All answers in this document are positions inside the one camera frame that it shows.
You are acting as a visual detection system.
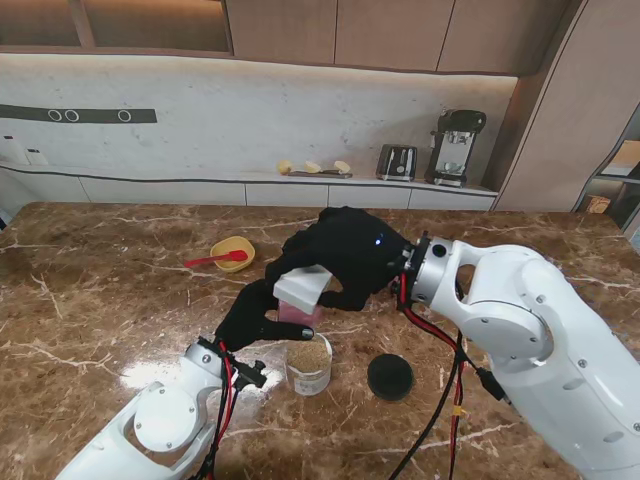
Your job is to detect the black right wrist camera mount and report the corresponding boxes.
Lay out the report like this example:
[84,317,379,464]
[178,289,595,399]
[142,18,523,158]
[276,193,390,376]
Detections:
[391,277,409,312]

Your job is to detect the clear labelled grain jar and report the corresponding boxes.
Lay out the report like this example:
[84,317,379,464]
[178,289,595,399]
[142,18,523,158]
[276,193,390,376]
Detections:
[284,332,334,397]

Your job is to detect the red plastic scoop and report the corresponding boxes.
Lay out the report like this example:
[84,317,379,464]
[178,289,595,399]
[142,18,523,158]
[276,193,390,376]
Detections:
[183,250,250,269]

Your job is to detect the white counter with drawers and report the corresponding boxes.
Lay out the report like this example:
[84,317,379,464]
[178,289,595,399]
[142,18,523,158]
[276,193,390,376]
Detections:
[0,162,501,211]

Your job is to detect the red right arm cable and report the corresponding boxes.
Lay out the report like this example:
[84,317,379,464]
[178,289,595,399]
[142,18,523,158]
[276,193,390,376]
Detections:
[389,273,509,480]

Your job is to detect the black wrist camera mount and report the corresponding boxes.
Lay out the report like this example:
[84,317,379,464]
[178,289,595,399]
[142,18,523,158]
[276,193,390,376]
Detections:
[234,358,269,389]
[391,277,409,312]

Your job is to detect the black wall socket strip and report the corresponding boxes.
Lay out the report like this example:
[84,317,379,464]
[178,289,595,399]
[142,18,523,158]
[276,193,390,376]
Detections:
[0,104,158,125]

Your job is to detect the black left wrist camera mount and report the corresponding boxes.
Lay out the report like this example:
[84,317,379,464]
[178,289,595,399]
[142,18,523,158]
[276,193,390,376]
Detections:
[234,358,269,389]

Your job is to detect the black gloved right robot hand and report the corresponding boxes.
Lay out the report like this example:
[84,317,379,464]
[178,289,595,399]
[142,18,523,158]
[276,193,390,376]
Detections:
[264,205,416,312]

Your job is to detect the tall wooden side panel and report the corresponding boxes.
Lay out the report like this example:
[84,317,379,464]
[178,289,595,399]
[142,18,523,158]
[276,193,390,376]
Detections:
[492,0,640,214]

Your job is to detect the red left arm cable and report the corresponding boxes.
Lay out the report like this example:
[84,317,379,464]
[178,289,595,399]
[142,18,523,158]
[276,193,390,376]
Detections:
[197,339,241,480]

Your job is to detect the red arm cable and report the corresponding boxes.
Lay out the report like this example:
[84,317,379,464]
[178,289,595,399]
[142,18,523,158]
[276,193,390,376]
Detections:
[389,273,509,480]
[197,339,241,480]

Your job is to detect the black and steel toaster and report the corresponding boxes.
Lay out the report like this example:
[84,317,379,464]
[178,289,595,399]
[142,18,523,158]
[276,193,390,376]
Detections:
[375,143,419,183]

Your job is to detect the black espresso machine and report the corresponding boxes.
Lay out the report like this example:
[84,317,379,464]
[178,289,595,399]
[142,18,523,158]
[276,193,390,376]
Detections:
[423,108,488,189]

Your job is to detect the pink jar with white lid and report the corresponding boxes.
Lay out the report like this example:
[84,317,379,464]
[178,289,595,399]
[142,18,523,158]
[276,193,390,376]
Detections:
[273,266,332,315]

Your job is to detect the small wooden box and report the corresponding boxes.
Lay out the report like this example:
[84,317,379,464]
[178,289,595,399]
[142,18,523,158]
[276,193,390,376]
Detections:
[582,194,612,215]

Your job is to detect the dark wooden cutting board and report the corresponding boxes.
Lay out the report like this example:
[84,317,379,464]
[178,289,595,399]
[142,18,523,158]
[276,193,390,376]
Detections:
[287,169,354,180]

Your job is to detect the open lit wall cabinet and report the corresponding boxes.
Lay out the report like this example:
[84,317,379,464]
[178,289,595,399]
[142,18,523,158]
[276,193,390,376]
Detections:
[0,0,235,57]

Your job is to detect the yellow plastic bowl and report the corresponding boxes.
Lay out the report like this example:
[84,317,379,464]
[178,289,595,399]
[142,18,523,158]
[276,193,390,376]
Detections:
[209,236,256,273]

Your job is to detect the black round jar lid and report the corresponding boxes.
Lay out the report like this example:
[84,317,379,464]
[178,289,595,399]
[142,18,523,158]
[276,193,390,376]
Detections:
[367,352,416,402]

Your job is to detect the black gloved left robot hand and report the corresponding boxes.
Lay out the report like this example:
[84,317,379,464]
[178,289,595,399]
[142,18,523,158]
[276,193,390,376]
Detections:
[214,279,316,354]

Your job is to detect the open shelf unit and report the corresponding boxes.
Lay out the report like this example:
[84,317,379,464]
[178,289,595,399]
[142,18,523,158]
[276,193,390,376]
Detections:
[572,102,640,236]

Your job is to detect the wooden wall cabinet doors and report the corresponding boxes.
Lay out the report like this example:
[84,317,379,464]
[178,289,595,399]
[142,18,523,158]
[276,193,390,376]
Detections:
[224,0,574,77]

